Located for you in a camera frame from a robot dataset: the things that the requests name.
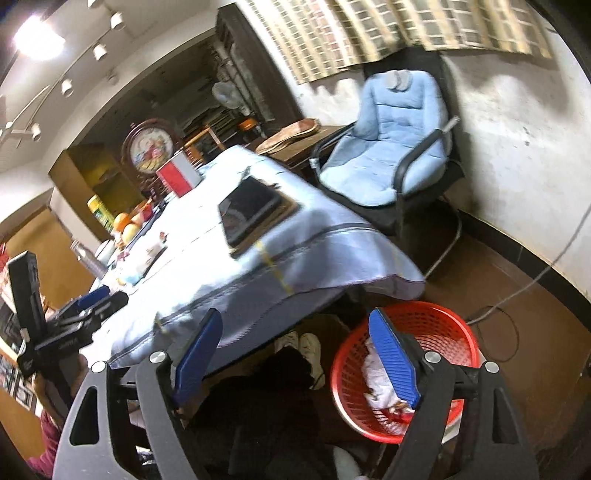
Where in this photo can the blue striped tablecloth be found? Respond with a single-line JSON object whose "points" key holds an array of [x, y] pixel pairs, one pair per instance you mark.
{"points": [[194, 258]]}

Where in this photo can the white shoe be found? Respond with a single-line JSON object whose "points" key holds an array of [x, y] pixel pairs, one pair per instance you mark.
{"points": [[287, 344], [313, 357]]}

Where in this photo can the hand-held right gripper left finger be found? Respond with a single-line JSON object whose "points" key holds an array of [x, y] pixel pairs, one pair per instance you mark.
{"points": [[198, 360]]}

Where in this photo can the wooden side table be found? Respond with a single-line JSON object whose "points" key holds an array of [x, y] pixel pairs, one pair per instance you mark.
{"points": [[295, 156]]}

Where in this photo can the yellow apple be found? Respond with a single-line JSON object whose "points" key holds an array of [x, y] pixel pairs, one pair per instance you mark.
{"points": [[130, 233]]}

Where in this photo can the brown notebook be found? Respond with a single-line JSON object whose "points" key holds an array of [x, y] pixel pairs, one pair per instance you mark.
{"points": [[288, 207]]}

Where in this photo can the woven seat cushion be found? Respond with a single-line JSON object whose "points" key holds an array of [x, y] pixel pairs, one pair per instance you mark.
{"points": [[286, 134]]}

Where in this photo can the red plastic basket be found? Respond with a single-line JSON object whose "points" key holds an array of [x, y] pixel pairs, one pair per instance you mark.
{"points": [[438, 332]]}

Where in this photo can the dark framed painting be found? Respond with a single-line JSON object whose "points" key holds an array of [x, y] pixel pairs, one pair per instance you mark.
{"points": [[258, 69]]}

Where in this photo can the steel bottle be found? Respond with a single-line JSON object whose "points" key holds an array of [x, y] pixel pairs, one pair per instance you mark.
{"points": [[90, 263]]}

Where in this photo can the white electric fan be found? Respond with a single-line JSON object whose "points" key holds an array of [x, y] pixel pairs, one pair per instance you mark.
{"points": [[227, 94]]}

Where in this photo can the white ceramic jar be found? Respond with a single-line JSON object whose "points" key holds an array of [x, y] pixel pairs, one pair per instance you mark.
{"points": [[105, 251]]}

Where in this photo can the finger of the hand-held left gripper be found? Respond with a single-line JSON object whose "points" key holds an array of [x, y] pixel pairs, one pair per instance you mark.
{"points": [[94, 296], [92, 314]]}

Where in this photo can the round framed embroidery screen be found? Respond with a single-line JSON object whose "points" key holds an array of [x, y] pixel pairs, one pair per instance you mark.
{"points": [[147, 147]]}

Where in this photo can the person's black trousers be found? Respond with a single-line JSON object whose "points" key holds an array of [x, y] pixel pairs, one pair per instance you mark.
{"points": [[258, 415]]}

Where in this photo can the person's left forearm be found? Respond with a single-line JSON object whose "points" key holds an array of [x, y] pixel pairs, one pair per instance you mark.
{"points": [[46, 438]]}

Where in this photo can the white ceiling spotlight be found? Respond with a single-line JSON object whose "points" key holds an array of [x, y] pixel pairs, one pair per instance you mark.
{"points": [[34, 131], [115, 18], [99, 50], [67, 86]]}

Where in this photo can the blue face mask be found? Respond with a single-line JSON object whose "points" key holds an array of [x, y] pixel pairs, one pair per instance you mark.
{"points": [[131, 278]]}

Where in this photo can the trash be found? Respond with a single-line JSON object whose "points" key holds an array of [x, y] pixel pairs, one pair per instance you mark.
{"points": [[156, 247]]}

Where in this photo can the black tablet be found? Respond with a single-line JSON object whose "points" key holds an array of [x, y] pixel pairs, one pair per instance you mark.
{"points": [[249, 203]]}

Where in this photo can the white plastic bag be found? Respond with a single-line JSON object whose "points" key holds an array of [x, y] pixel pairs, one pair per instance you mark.
{"points": [[374, 374]]}

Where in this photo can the checked curtain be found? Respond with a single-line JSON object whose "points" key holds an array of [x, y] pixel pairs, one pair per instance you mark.
{"points": [[351, 32]]}

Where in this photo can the blue cushioned office chair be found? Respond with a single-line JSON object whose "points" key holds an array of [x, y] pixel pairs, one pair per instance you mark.
{"points": [[383, 152]]}

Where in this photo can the red apple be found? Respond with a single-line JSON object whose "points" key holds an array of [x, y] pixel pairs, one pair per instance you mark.
{"points": [[145, 212]]}

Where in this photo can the red and white box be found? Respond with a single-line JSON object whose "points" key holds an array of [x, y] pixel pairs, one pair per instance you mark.
{"points": [[178, 177]]}

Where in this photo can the yellow cylindrical can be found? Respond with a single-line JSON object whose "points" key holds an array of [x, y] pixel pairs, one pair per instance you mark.
{"points": [[100, 212]]}

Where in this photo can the orange box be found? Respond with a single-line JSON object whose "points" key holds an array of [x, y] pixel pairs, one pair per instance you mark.
{"points": [[248, 124]]}

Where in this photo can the blue-rimmed fruit plate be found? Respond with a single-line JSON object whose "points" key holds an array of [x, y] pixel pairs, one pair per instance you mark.
{"points": [[147, 228]]}

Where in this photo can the wooden chair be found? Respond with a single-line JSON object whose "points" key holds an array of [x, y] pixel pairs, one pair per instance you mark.
{"points": [[203, 136]]}

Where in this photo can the wooden cabinet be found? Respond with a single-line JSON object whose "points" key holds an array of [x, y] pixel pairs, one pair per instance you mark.
{"points": [[83, 161]]}

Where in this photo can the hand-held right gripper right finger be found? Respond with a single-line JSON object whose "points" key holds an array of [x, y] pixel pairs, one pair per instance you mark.
{"points": [[392, 360]]}

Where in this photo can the bright ceiling lamp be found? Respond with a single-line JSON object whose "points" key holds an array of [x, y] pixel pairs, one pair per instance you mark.
{"points": [[39, 37]]}

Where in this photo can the orange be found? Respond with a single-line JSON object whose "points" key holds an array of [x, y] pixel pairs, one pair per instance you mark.
{"points": [[123, 221]]}

